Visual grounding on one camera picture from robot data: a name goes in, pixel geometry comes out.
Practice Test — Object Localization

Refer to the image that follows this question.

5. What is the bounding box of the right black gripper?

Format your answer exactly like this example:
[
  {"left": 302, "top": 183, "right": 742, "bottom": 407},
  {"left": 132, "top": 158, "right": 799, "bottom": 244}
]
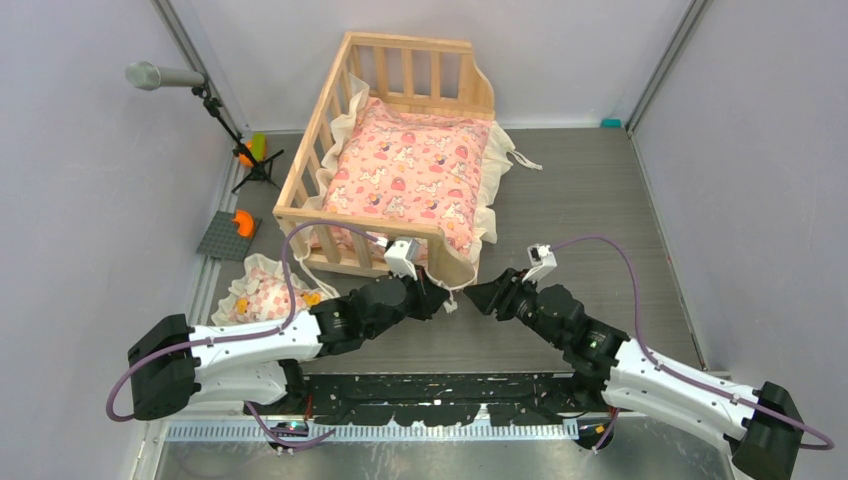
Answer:
[{"left": 463, "top": 267, "right": 565, "bottom": 349}]

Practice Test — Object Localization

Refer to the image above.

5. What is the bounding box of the pink printed cushion with ties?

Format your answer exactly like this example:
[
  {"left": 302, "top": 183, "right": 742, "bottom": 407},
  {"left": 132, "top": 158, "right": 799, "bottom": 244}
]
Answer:
[{"left": 305, "top": 75, "right": 539, "bottom": 291}]

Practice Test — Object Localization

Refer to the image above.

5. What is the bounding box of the wooden slatted pet bed frame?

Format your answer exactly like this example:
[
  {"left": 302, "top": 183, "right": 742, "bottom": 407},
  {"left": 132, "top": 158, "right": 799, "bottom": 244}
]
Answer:
[{"left": 272, "top": 31, "right": 497, "bottom": 289}]

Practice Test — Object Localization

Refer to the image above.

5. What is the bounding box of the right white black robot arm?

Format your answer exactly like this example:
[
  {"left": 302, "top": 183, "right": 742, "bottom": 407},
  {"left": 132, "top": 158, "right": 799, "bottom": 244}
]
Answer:
[{"left": 465, "top": 268, "right": 803, "bottom": 479}]

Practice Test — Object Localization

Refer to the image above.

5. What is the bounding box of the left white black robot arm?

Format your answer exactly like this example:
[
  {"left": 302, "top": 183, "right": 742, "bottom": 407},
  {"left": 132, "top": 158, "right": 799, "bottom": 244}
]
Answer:
[{"left": 127, "top": 275, "right": 451, "bottom": 421}]

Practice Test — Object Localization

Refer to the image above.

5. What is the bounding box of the small checkered ruffled pillow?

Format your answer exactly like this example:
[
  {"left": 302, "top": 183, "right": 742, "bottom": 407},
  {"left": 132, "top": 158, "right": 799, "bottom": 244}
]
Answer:
[{"left": 211, "top": 253, "right": 339, "bottom": 326}]

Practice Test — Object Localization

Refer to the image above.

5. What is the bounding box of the orange curved toy piece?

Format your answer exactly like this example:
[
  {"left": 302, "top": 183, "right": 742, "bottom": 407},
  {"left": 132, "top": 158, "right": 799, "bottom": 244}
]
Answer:
[{"left": 232, "top": 210, "right": 257, "bottom": 238}]

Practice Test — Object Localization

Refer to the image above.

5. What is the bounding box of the teal small block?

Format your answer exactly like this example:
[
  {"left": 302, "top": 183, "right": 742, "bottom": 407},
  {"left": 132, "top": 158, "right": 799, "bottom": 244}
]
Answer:
[{"left": 600, "top": 118, "right": 623, "bottom": 129}]

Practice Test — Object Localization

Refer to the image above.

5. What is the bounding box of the grey building plate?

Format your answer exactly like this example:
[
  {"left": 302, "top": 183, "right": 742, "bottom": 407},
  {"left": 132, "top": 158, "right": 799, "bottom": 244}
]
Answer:
[{"left": 196, "top": 210, "right": 262, "bottom": 261}]

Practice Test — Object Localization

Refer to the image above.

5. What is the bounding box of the orange green toy ball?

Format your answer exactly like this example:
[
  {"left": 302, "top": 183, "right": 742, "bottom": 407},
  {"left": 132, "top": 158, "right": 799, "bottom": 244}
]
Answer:
[{"left": 238, "top": 133, "right": 267, "bottom": 168}]

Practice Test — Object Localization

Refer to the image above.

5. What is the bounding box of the silver microphone on tripod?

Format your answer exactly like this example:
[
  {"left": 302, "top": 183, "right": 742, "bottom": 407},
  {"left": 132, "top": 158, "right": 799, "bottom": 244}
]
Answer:
[{"left": 124, "top": 61, "right": 284, "bottom": 194}]

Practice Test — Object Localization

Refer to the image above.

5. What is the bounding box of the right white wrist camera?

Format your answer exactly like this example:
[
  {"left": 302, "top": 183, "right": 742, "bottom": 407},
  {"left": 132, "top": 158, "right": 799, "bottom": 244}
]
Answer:
[{"left": 521, "top": 243, "right": 557, "bottom": 284}]

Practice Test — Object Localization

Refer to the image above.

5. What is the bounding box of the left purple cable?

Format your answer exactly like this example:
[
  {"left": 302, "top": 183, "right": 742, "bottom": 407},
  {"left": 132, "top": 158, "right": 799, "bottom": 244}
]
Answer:
[{"left": 105, "top": 220, "right": 392, "bottom": 453}]

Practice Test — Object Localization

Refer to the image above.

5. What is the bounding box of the purple cable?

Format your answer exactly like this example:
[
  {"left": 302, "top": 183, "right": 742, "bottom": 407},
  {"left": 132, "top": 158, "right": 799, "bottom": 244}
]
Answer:
[
  {"left": 549, "top": 234, "right": 836, "bottom": 455},
  {"left": 105, "top": 220, "right": 392, "bottom": 453}
]

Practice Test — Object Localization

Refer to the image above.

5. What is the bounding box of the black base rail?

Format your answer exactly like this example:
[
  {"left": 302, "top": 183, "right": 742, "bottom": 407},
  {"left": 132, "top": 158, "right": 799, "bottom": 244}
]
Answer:
[{"left": 286, "top": 373, "right": 608, "bottom": 427}]

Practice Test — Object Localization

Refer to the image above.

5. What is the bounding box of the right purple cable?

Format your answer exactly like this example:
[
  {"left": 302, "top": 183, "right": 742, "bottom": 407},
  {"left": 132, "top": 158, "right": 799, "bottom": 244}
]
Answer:
[{"left": 549, "top": 234, "right": 836, "bottom": 455}]

